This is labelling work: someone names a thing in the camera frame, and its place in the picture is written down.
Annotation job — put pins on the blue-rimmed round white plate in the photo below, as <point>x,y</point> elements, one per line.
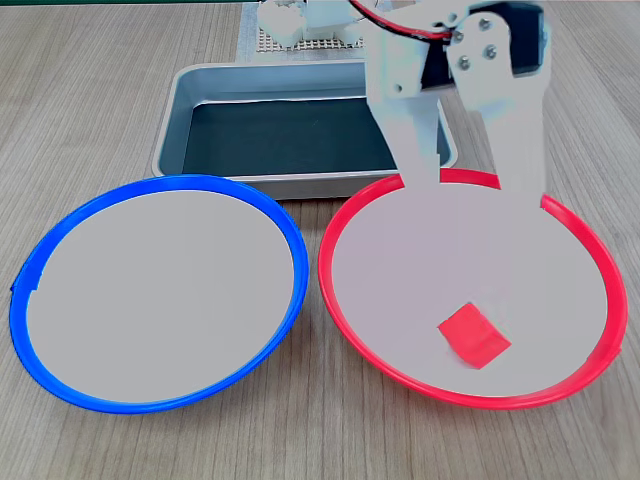
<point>160,290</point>

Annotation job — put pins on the small red cube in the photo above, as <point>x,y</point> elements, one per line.
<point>472,335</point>

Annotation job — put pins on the pale grey underlay sheet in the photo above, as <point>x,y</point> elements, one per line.
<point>246,40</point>

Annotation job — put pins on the steel tray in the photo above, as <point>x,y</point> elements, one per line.
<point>175,125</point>

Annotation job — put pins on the black tray mat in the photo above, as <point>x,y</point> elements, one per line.
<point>290,140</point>

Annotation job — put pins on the pale perforated base plate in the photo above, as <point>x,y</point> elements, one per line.
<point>320,46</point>

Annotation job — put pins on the red-rimmed round white plate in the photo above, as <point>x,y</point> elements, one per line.
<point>400,280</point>

